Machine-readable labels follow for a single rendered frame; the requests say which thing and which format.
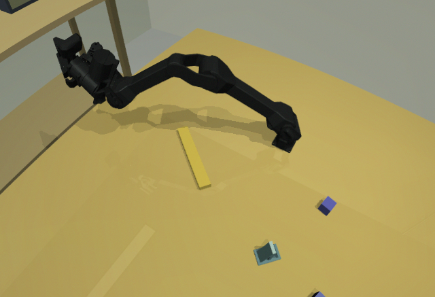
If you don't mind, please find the yellow bar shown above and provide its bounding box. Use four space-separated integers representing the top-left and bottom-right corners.
178 126 211 190

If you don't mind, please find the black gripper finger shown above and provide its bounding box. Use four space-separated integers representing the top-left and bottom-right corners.
53 37 64 57
56 53 69 79

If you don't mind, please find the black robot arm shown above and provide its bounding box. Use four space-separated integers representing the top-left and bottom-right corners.
81 42 302 153

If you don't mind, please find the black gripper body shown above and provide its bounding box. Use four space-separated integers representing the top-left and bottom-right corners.
58 33 90 88

